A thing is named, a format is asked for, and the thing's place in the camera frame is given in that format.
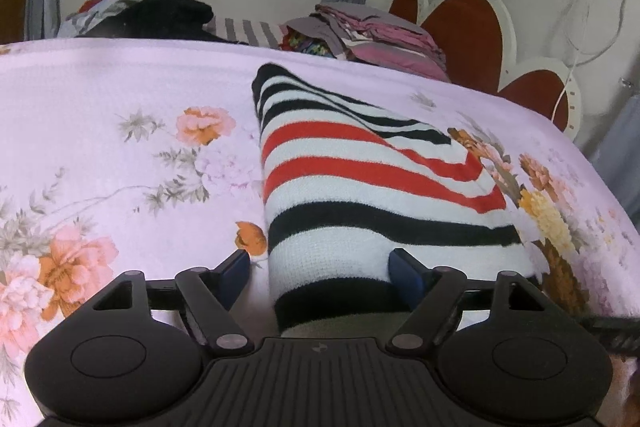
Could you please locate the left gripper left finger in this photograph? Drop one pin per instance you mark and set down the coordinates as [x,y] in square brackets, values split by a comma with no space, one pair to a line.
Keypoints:
[208,296]

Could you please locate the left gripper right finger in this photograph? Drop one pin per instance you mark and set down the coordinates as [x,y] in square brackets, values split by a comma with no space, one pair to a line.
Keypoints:
[433,296]

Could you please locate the red black white striped sweater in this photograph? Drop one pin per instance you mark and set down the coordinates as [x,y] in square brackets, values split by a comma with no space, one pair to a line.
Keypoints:
[345,184]

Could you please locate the folded pink grey clothes stack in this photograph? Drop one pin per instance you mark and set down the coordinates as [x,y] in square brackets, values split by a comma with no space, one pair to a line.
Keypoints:
[357,33]

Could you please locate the black clothes pile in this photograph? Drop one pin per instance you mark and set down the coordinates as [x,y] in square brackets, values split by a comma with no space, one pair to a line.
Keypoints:
[159,20]

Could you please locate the pink floral bed sheet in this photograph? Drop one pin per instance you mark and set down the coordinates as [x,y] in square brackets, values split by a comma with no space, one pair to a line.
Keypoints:
[143,155]

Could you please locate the red white heart headboard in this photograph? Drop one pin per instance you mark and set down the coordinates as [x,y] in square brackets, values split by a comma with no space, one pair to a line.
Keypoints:
[479,41]

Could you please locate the grey white striped cloth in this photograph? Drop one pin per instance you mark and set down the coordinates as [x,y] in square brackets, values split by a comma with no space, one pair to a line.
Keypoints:
[251,32]

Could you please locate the colourful patterned cloth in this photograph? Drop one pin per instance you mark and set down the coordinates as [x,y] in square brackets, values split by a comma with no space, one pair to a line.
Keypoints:
[294,41]

